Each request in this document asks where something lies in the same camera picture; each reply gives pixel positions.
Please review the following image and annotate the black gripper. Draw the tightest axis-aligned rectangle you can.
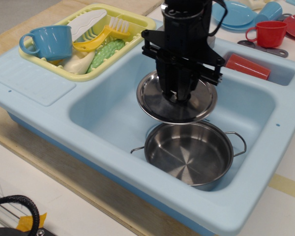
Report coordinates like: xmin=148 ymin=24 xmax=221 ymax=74
xmin=141 ymin=9 xmax=225 ymax=101

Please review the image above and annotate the steel pot lid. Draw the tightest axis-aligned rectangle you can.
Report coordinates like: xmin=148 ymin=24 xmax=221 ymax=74
xmin=137 ymin=70 xmax=218 ymax=124

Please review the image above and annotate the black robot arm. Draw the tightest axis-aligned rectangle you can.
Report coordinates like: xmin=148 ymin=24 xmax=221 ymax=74
xmin=141 ymin=0 xmax=225 ymax=102

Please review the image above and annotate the grey toy faucet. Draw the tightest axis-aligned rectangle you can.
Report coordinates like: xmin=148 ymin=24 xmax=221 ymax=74
xmin=156 ymin=26 xmax=216 ymax=49

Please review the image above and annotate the red plastic tumbler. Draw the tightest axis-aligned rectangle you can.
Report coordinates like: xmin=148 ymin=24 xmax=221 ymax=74
xmin=225 ymin=54 xmax=271 ymax=80

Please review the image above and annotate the pale yellow dish rack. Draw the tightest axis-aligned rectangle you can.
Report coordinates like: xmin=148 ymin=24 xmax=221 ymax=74
xmin=19 ymin=3 xmax=156 ymax=82

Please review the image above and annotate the green plastic vegetable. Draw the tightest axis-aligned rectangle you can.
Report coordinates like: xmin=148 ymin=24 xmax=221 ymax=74
xmin=87 ymin=39 xmax=125 ymax=73

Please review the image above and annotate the yellow dish brush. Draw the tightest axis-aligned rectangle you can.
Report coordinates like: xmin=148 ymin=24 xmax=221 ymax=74
xmin=73 ymin=17 xmax=130 ymax=52

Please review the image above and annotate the light blue plastic plate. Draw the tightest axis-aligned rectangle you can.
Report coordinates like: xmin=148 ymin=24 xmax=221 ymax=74
xmin=211 ymin=0 xmax=257 ymax=30

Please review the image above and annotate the light blue toy sink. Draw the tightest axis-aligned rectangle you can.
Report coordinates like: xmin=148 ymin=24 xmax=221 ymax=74
xmin=0 ymin=39 xmax=295 ymax=236

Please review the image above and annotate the cream plastic food piece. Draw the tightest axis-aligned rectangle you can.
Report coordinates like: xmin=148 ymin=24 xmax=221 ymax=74
xmin=62 ymin=50 xmax=95 ymax=75

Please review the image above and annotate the red plastic mug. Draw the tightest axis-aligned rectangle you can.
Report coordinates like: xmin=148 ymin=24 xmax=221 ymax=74
xmin=245 ymin=21 xmax=287 ymax=48

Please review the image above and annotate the grey plastic utensil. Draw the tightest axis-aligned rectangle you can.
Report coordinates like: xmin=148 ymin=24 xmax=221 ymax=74
xmin=237 ymin=40 xmax=289 ymax=58

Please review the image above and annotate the cream plastic object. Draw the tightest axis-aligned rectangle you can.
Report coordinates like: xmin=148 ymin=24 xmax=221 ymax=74
xmin=241 ymin=0 xmax=266 ymax=10

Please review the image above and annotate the white plastic knife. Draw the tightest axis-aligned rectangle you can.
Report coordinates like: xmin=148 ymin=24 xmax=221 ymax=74
xmin=67 ymin=9 xmax=107 ymax=41

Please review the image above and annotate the light blue plastic tumbler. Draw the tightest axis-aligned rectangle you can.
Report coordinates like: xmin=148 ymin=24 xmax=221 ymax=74
xmin=254 ymin=1 xmax=283 ymax=24

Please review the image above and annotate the blue plastic cup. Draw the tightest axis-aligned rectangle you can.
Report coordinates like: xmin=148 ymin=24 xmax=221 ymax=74
xmin=19 ymin=25 xmax=72 ymax=61

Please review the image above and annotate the orange tape piece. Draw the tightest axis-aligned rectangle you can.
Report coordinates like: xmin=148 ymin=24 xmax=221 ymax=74
xmin=16 ymin=213 xmax=47 ymax=232

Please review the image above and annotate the black device base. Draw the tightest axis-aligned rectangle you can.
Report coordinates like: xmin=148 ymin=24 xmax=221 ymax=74
xmin=0 ymin=228 xmax=54 ymax=236

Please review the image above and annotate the steel pot with handles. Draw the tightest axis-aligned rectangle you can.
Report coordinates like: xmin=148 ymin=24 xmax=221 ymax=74
xmin=141 ymin=121 xmax=247 ymax=191

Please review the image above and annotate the black braided cable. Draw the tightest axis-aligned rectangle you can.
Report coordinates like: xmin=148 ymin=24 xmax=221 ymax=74
xmin=0 ymin=195 xmax=41 ymax=236

